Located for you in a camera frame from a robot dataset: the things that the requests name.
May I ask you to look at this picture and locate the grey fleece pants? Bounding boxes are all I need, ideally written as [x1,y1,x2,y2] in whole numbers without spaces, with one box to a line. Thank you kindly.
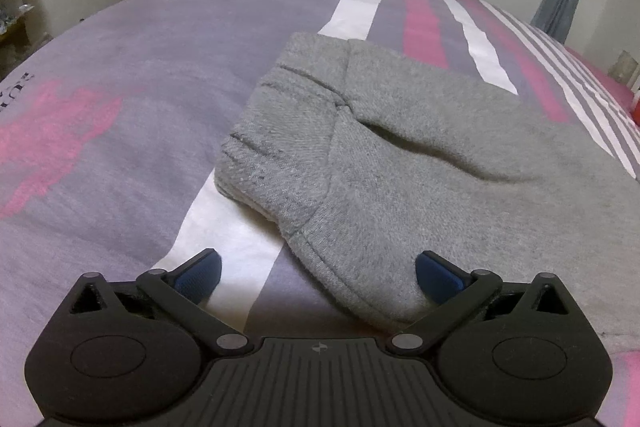
[215,34,639,351]

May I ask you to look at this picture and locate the wooden side shelf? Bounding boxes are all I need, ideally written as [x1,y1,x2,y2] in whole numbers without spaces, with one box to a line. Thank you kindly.
[1,0,37,70]

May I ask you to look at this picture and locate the striped pink grey bedsheet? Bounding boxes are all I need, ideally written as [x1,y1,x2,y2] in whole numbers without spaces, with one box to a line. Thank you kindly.
[1,0,639,426]

